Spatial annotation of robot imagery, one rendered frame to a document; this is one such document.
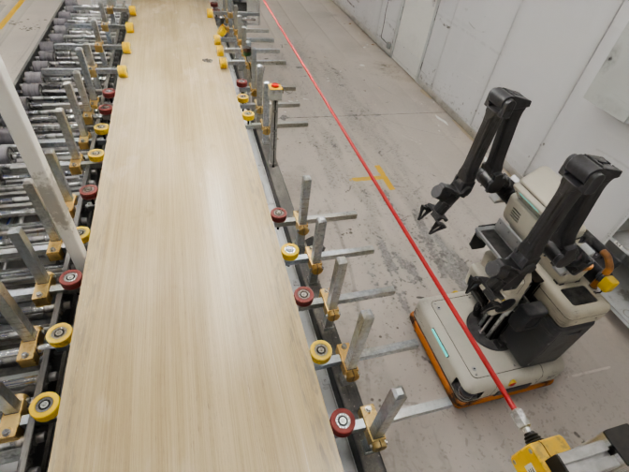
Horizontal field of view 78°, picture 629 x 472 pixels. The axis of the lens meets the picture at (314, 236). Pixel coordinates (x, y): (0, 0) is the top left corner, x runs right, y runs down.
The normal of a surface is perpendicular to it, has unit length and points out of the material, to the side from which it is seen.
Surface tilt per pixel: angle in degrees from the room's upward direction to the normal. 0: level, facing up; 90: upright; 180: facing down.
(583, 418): 0
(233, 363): 0
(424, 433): 0
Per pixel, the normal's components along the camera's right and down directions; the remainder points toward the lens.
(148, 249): 0.11, -0.71
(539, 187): -0.57, -0.45
